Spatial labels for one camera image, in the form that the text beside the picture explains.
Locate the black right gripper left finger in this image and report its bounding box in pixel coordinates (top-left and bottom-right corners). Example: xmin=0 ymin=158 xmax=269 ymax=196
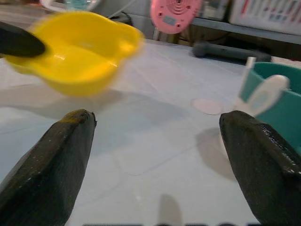
xmin=0 ymin=109 xmax=98 ymax=226

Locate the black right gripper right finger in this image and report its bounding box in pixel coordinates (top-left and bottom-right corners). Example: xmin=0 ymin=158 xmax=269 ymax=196
xmin=219 ymin=110 xmax=301 ymax=226

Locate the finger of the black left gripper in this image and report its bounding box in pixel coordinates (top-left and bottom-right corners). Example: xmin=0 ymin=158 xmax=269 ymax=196
xmin=0 ymin=21 xmax=46 ymax=58

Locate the yellow plastic bowl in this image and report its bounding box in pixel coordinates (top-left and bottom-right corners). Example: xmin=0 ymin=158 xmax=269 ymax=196
xmin=4 ymin=11 xmax=144 ymax=97

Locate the white plastic container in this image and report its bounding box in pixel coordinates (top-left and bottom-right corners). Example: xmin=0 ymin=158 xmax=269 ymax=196
xmin=40 ymin=0 xmax=102 ymax=12

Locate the teal plastic container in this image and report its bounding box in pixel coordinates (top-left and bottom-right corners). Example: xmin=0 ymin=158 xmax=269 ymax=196
xmin=242 ymin=61 xmax=301 ymax=153

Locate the white spoon with blue inside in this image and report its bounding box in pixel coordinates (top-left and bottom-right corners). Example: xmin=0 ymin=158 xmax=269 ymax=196
xmin=248 ymin=74 xmax=290 ymax=116

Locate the pale pink round coaster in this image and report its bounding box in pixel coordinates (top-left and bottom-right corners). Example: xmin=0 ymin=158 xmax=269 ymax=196
xmin=190 ymin=98 xmax=223 ymax=115

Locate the grey shelf board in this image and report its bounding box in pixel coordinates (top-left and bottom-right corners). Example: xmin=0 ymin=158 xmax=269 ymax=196
xmin=190 ymin=17 xmax=301 ymax=45

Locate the white slotted plastic basket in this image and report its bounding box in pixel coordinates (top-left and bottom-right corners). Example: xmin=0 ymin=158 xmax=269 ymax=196
xmin=229 ymin=0 xmax=301 ymax=28

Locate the pink round device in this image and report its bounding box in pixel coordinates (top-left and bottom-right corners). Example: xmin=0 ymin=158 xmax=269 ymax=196
xmin=150 ymin=0 xmax=203 ymax=35

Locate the white utensil handle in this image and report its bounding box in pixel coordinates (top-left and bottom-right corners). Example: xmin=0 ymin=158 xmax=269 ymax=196
xmin=234 ymin=56 xmax=256 ymax=111

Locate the grey cylindrical handle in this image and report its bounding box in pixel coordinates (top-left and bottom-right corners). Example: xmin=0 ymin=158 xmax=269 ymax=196
xmin=192 ymin=41 xmax=272 ymax=63

